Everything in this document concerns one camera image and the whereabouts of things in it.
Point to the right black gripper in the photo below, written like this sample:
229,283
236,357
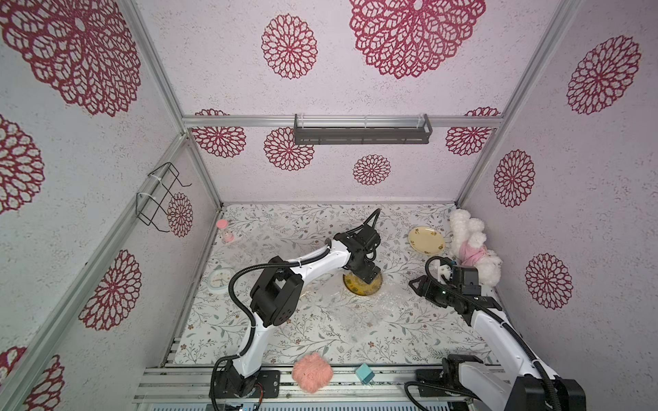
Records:
424,286

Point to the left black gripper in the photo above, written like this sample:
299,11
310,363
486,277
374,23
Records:
364,273

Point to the bubble-wrapped plate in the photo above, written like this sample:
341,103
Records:
359,287

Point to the cream dinner plate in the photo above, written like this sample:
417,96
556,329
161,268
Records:
427,241

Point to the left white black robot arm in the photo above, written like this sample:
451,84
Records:
275,294

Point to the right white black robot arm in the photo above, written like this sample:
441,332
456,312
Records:
529,383

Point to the white plush poodle pink shirt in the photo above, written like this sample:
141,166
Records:
469,247

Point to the teal small cube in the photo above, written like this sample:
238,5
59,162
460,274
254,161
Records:
365,374

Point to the small pink cup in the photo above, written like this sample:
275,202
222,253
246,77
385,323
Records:
228,237

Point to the pink fluffy ball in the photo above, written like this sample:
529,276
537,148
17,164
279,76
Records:
312,373

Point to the white round clock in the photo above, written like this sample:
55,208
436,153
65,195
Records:
218,280

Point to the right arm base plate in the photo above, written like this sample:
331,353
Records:
433,383

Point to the black wall shelf rail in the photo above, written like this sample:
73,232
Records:
361,135

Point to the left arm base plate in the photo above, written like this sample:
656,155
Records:
230,384

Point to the black wire wall rack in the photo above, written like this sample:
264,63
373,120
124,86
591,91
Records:
151,202

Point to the aluminium front rail frame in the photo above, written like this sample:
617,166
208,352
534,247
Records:
191,385

